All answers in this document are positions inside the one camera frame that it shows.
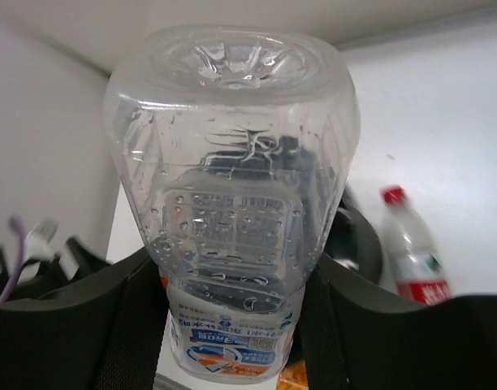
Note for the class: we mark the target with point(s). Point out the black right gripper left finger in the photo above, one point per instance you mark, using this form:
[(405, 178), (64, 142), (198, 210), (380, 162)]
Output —
[(101, 332)]

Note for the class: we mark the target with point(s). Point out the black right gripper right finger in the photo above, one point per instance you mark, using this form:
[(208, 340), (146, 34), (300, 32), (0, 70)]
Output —
[(356, 335)]

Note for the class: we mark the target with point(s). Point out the red label water bottle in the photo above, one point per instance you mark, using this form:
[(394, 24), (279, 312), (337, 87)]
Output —
[(410, 251)]

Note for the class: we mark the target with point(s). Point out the blue orange label bottle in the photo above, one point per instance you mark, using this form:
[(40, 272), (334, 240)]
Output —
[(233, 147)]

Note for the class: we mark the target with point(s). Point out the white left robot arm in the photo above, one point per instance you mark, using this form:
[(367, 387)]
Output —
[(37, 269)]

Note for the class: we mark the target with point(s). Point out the black plastic bin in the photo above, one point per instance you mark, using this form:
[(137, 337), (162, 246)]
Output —
[(353, 242)]

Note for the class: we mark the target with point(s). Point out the orange juice bottle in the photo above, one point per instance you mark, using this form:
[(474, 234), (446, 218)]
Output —
[(293, 377)]

